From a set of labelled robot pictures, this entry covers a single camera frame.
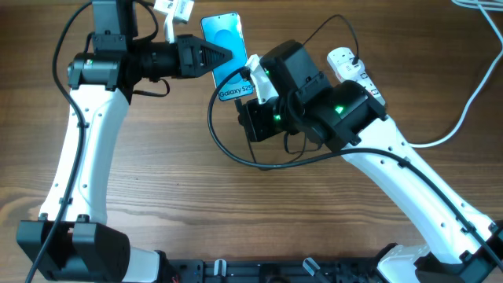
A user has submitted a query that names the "blue screen Galaxy smartphone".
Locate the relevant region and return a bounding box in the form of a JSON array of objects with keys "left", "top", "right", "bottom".
[{"left": 200, "top": 11, "right": 255, "bottom": 102}]

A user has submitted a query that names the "black USB charging cable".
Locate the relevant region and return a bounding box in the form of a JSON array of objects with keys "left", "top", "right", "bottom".
[{"left": 233, "top": 14, "right": 361, "bottom": 165}]

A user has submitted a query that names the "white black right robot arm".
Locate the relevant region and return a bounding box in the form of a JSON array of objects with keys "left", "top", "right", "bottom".
[{"left": 240, "top": 40, "right": 502, "bottom": 282}]

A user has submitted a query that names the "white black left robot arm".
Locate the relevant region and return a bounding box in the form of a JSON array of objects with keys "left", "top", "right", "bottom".
[{"left": 17, "top": 0, "right": 232, "bottom": 282}]

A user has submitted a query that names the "white USB charger plug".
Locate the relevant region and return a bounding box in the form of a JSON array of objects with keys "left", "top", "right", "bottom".
[{"left": 336, "top": 61, "right": 365, "bottom": 82}]

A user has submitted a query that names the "white power strip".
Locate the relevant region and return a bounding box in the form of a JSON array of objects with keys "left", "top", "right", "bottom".
[{"left": 327, "top": 47, "right": 386, "bottom": 106}]

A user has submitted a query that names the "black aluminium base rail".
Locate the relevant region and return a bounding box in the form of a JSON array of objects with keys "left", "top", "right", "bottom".
[{"left": 161, "top": 258, "right": 384, "bottom": 283}]

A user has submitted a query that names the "white power strip cord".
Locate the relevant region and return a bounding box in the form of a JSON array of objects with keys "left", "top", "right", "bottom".
[{"left": 408, "top": 0, "right": 503, "bottom": 149}]

